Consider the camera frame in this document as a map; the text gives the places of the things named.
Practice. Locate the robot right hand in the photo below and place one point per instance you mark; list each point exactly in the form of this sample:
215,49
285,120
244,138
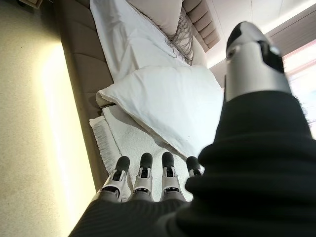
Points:
247,172

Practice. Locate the white fringed throw blanket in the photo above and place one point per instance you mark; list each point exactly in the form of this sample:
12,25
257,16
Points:
123,138

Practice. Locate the grey knitted tassel cushion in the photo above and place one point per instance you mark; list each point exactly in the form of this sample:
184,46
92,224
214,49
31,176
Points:
184,37

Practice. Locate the brown upholstered headboard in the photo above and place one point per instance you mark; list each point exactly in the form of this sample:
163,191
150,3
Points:
205,22

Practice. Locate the white bed sheet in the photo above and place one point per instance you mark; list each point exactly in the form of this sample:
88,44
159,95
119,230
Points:
118,37

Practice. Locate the wooden nightstand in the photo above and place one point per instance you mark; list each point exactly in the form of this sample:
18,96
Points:
29,3

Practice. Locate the beige pillow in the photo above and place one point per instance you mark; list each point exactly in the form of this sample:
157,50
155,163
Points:
198,55
158,14

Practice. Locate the brown upholstered bed frame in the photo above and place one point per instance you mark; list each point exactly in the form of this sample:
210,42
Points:
81,61

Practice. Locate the white duvet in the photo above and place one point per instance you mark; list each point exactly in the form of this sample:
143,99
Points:
168,103

